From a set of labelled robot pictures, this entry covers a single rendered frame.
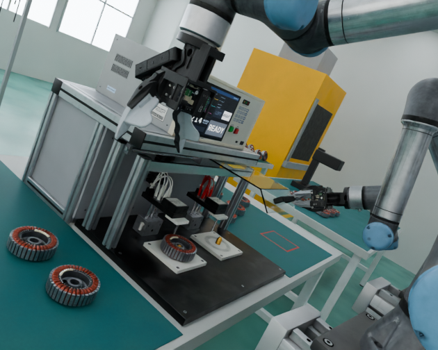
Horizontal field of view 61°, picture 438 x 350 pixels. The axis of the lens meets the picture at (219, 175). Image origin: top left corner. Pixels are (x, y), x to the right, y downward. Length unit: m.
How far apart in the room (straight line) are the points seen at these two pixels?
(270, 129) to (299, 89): 0.61
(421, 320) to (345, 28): 0.43
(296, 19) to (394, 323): 0.45
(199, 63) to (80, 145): 0.66
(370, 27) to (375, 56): 6.02
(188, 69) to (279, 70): 4.40
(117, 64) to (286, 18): 0.84
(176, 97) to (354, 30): 0.30
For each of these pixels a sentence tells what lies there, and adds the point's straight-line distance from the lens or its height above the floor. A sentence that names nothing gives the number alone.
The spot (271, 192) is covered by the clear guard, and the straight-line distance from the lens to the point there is 1.25.
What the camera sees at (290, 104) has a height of 1.46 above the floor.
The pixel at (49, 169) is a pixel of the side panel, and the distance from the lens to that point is 1.31.
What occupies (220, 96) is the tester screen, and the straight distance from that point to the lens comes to 1.21.
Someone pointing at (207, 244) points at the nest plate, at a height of 0.78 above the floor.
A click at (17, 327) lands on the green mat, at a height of 0.75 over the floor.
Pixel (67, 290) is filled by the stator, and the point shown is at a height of 0.79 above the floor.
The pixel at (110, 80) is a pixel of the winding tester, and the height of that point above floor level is 1.17.
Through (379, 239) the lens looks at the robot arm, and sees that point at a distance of 1.08.
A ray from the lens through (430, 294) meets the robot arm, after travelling 0.43.
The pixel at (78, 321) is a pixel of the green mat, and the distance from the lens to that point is 0.88.
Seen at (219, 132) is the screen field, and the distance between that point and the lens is 1.28.
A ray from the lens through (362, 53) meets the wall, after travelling 6.74.
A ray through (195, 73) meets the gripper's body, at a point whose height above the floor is 1.30.
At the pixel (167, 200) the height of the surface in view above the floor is 0.92.
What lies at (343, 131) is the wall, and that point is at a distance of 6.50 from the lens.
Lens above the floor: 1.30
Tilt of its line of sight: 12 degrees down
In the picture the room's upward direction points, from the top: 25 degrees clockwise
